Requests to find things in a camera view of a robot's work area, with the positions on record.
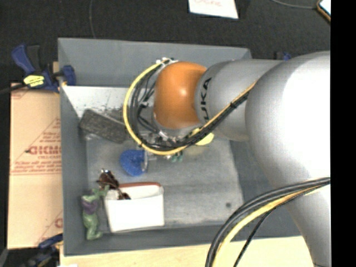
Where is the yellow round fruit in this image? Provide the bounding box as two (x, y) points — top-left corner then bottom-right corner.
(194, 132), (215, 147)

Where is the dark grey flat block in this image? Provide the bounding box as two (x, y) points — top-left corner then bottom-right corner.
(78, 108), (129, 145)

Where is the grey metal bin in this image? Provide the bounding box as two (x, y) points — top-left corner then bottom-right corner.
(57, 37), (304, 256)

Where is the white box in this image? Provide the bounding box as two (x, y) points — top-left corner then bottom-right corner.
(103, 182), (166, 234)

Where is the green and purple toy figure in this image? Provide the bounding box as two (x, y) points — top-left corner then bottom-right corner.
(80, 185), (110, 241)

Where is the brown cardboard board, red print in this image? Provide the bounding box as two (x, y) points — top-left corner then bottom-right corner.
(6, 82), (64, 250)

